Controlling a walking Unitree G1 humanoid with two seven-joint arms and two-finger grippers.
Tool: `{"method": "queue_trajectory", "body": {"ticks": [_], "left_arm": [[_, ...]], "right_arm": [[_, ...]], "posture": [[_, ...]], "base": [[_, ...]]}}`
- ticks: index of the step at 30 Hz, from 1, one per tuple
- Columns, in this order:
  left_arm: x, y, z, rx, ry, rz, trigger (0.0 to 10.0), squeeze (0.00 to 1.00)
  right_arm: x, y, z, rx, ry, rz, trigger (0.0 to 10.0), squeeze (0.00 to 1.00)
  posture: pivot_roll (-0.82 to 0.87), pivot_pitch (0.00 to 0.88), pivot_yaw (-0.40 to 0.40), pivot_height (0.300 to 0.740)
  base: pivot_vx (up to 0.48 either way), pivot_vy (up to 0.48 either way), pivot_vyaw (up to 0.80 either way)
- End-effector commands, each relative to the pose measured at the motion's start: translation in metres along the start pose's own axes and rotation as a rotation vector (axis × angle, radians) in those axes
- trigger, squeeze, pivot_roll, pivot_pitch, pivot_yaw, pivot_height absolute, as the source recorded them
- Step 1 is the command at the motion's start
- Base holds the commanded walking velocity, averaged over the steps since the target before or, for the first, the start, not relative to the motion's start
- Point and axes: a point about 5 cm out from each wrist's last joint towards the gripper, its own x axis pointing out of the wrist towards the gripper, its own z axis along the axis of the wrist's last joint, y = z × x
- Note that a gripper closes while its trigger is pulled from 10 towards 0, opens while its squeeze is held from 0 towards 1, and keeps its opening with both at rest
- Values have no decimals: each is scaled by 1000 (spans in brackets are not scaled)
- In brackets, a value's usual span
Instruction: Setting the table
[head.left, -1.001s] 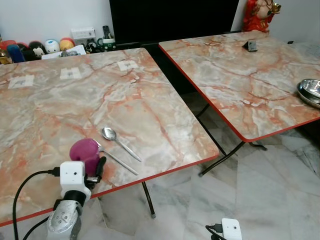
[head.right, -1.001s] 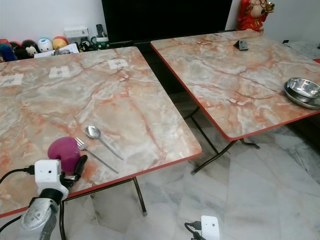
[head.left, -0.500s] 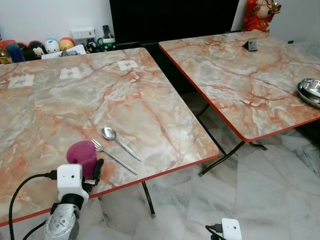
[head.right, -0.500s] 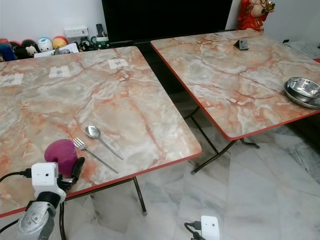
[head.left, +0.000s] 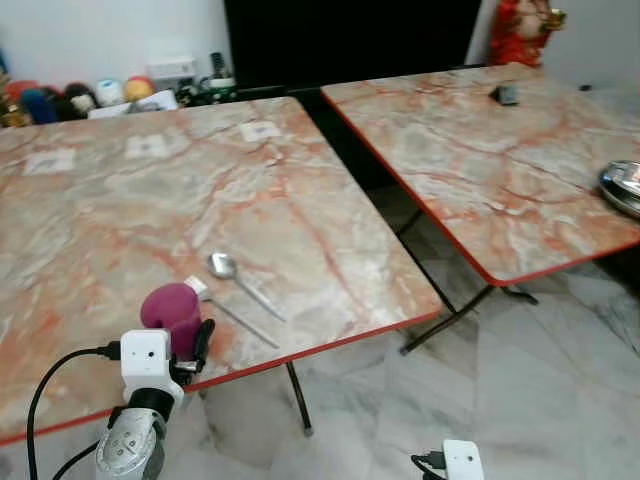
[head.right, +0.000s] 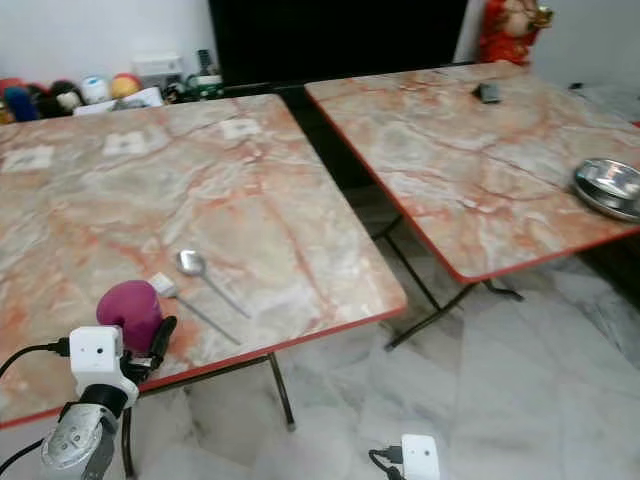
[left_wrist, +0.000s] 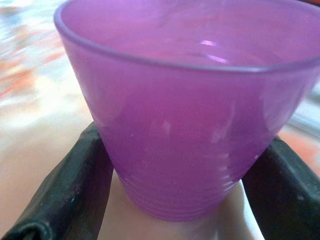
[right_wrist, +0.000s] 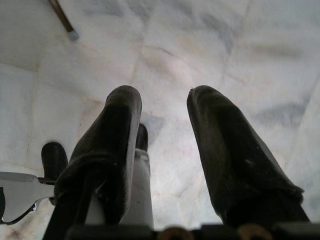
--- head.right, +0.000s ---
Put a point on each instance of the orange capped toy figure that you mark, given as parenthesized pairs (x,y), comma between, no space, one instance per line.
(126,85)

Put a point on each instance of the silver metal spoon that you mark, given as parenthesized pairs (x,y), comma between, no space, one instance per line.
(191,262)

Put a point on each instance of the white wall socket box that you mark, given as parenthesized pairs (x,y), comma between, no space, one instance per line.
(157,66)

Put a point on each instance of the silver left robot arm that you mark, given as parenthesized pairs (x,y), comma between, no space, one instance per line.
(75,440)

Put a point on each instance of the small black box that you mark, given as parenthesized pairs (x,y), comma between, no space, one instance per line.
(490,93)

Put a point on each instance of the white paper sheet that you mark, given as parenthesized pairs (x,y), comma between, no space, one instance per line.
(120,102)

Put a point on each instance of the marble folding table with plate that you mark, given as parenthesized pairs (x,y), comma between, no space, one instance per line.
(460,160)

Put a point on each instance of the black television screen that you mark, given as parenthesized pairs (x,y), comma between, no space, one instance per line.
(335,40)

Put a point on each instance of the black toy figure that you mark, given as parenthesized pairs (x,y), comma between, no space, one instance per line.
(66,97)

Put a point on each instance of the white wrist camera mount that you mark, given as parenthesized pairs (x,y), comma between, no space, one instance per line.
(95,355)
(420,458)

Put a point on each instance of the large marble folding table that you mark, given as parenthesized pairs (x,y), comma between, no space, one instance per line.
(160,210)

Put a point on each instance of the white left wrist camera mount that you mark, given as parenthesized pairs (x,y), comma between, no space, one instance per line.
(95,355)

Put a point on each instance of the red and gold figurine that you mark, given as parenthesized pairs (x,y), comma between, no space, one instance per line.
(510,32)

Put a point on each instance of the stainless steel plate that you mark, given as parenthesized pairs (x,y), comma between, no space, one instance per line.
(608,188)

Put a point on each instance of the purple plastic cup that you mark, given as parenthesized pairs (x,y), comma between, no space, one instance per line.
(128,308)

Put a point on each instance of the white table sticker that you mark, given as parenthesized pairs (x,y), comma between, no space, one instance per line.
(241,129)
(126,143)

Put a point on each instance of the metal utensil with white end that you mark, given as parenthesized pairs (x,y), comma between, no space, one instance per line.
(205,318)

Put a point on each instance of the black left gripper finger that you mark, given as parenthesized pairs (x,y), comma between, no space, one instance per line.
(165,342)

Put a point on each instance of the dark green bottle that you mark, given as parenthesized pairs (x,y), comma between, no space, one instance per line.
(209,78)

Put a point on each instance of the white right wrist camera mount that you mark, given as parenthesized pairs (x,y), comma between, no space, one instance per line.
(420,458)

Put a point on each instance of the white and blue toy figure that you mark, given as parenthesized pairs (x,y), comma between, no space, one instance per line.
(95,89)

